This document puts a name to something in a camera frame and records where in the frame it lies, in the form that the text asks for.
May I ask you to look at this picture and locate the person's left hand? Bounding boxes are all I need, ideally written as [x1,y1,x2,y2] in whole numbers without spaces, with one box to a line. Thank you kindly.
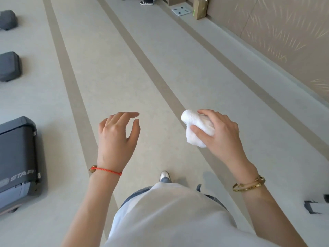
[97,112,141,174]

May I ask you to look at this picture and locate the person's right hand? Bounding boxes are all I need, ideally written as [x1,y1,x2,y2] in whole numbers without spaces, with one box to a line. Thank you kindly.
[190,109,255,177]

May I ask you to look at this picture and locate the white cloth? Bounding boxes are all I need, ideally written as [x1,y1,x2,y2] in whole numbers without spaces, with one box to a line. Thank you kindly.
[181,109,215,148]

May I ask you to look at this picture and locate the person's left forearm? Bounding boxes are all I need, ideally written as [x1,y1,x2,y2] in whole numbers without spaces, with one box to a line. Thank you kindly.
[62,166,124,247]

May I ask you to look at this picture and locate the person's right forearm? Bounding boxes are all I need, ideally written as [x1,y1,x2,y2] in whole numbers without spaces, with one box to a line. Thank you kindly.
[226,164,307,247]

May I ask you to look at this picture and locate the blue jeans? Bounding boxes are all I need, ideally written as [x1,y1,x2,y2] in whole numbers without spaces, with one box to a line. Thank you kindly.
[120,177,230,212]

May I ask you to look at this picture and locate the white shirt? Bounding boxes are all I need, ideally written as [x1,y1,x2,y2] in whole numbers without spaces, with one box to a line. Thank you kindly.
[103,182,281,247]

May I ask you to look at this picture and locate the white floor scale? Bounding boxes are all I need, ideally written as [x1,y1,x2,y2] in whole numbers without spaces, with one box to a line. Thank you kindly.
[171,5,192,17]

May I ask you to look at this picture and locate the brown paper bag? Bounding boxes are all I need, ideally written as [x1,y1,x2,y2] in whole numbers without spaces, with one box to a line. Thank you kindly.
[193,0,208,20]

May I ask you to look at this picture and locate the black and white equipment base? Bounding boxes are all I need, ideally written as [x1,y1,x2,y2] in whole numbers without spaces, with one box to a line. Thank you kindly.
[304,194,329,214]

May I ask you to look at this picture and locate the red string bracelet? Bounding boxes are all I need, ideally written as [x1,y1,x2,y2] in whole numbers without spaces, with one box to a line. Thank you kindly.
[88,165,123,177]

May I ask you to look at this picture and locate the gold bangle bracelet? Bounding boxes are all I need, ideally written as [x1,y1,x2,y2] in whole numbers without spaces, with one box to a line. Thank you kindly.
[232,175,266,193]

